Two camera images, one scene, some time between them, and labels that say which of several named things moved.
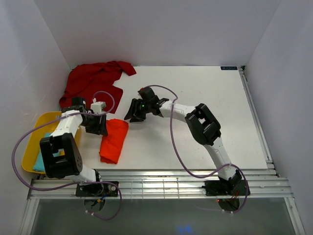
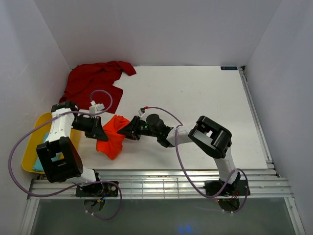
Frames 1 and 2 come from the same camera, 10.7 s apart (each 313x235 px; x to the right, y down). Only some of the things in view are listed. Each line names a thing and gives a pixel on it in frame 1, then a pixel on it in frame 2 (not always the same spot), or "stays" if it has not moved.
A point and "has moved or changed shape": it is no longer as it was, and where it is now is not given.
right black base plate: x=226 y=188 stays
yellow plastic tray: x=35 y=138 stays
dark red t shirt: x=85 y=80 stays
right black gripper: x=134 y=114 -> x=131 y=130
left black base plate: x=97 y=190 stays
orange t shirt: x=111 y=144 has moved or changed shape
